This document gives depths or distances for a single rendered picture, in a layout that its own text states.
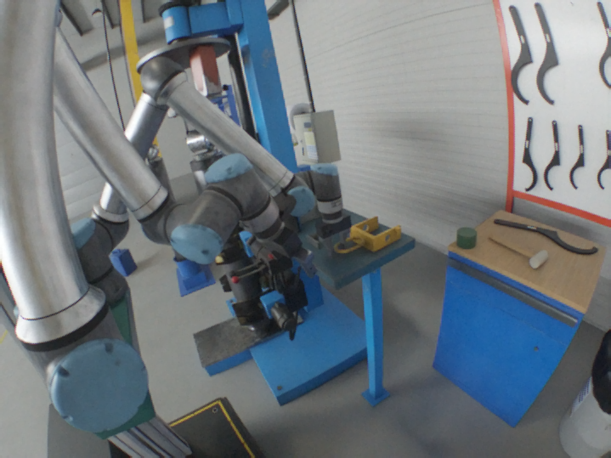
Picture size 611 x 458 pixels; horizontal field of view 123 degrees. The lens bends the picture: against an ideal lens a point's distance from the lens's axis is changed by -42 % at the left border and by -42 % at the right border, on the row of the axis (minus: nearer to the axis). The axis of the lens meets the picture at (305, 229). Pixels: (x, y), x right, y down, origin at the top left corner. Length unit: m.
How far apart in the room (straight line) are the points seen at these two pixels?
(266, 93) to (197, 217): 1.36
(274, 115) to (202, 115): 1.05
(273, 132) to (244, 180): 1.25
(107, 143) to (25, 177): 0.23
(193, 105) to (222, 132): 0.11
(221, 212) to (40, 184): 0.30
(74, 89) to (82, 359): 0.41
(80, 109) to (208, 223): 0.31
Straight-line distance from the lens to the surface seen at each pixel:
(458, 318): 1.60
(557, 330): 1.32
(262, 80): 1.79
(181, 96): 0.80
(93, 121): 0.55
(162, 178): 3.01
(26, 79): 0.39
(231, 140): 0.78
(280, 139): 1.80
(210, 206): 0.51
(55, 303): 0.38
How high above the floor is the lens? 1.64
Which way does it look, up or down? 24 degrees down
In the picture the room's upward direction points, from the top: 11 degrees counter-clockwise
